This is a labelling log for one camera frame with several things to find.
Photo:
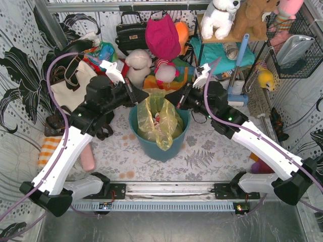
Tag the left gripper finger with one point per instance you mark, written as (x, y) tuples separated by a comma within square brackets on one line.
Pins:
[(137, 95), (127, 86)]

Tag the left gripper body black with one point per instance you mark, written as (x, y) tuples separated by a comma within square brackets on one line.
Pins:
[(131, 91)]

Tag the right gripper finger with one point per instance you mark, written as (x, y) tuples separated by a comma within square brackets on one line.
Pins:
[(177, 98), (187, 89)]

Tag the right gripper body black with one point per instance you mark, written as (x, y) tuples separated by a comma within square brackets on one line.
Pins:
[(183, 95)]

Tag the yellow trash bag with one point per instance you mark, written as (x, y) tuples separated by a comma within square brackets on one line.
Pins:
[(173, 125)]

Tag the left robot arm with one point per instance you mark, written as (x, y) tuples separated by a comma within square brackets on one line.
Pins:
[(49, 189)]

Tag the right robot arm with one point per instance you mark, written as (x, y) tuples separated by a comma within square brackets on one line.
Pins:
[(291, 176)]

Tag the crumpled paper trash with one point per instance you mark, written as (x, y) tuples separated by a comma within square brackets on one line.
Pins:
[(158, 119)]

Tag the colourful printed bag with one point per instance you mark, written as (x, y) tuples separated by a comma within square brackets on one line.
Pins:
[(105, 51)]

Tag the teal trash bin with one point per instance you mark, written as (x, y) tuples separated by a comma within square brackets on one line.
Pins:
[(150, 148)]

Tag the brown patterned bag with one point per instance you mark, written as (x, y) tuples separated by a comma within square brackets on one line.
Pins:
[(54, 124)]

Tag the magenta fabric bag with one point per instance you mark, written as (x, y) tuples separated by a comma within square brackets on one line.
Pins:
[(162, 38)]

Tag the rainbow striped cloth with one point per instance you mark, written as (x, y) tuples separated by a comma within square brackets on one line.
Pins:
[(186, 75)]

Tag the blue floor sweeper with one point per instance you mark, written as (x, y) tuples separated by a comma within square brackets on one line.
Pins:
[(234, 99)]

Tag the white shoes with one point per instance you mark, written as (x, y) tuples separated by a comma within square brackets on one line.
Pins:
[(237, 86)]

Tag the red cloth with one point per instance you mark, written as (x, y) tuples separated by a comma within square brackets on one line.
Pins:
[(121, 66)]

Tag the pink plush doll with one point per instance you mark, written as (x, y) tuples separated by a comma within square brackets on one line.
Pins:
[(165, 71)]

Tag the cream plush lamb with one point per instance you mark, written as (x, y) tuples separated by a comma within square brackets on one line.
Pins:
[(139, 63)]

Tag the yellow plush duck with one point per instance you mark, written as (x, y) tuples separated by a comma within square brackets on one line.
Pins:
[(264, 76)]

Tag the black leather handbag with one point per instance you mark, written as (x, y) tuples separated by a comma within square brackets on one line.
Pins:
[(131, 36)]

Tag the black hat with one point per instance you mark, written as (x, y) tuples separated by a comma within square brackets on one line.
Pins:
[(78, 46)]

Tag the black metal shelf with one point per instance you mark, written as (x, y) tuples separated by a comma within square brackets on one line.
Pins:
[(207, 50)]

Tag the orange plush toy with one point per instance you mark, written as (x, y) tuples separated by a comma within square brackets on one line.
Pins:
[(183, 35)]

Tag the pink case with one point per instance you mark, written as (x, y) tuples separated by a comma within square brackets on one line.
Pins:
[(87, 159)]

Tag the orange checked cloth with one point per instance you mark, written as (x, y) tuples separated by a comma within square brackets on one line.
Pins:
[(48, 147)]

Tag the white plush dog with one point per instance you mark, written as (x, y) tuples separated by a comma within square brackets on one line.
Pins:
[(218, 18)]

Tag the purple orange sock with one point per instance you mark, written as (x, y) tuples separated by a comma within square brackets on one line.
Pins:
[(259, 166)]

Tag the brown teddy bear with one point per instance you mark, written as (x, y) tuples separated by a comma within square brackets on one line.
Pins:
[(250, 16)]

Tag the silver foil pouch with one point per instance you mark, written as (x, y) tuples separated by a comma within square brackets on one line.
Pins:
[(294, 48)]

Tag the pink plush toy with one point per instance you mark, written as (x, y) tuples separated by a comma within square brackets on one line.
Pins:
[(287, 10)]

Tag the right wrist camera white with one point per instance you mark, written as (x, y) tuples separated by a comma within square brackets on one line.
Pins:
[(201, 73)]

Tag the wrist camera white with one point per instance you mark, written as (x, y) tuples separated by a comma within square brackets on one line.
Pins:
[(112, 71), (201, 73)]

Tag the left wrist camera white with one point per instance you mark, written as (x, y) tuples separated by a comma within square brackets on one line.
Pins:
[(112, 71)]

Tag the black wire basket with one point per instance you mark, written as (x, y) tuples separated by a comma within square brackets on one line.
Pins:
[(309, 62)]

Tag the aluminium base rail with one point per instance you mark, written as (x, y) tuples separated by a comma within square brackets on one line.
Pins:
[(166, 190)]

